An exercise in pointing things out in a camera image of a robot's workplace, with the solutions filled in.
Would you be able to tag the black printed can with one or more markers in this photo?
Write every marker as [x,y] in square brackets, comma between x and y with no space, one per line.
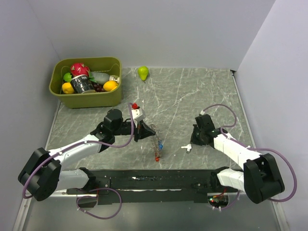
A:
[81,84]

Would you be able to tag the dark red grapes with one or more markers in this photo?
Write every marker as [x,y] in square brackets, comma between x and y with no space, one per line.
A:
[98,87]

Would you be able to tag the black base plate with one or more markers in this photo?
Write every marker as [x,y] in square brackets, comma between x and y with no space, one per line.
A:
[144,186]

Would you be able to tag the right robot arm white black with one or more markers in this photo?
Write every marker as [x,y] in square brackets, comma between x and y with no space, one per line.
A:
[259,176]

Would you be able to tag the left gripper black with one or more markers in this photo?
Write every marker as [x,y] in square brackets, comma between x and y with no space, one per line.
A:
[142,131]

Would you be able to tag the black tag key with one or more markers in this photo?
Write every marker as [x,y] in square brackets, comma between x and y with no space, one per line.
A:
[187,147]

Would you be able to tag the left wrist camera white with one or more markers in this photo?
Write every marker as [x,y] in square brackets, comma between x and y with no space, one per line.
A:
[138,114]

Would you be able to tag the yellow lemon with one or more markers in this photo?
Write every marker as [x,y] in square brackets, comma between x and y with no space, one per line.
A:
[67,88]

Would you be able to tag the green lime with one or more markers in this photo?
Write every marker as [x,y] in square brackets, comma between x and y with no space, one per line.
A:
[67,77]

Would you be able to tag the red dragon fruit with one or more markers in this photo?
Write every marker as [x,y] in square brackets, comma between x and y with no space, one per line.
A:
[79,69]

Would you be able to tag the olive green plastic bin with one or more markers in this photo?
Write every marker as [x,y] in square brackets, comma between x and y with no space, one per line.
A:
[110,65]

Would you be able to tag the clear plastic bottle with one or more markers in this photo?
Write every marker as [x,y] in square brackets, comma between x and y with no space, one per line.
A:
[102,78]

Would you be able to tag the green pear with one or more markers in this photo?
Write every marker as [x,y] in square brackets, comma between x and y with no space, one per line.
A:
[143,73]

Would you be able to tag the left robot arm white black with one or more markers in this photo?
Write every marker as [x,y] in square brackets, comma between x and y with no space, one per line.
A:
[46,171]

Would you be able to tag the metal disc with key rings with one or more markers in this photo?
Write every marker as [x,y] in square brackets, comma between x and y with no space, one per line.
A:
[155,141]

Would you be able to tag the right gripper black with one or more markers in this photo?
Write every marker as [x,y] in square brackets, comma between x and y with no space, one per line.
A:
[193,140]

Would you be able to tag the orange fruit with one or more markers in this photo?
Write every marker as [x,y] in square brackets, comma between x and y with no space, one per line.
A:
[110,85]

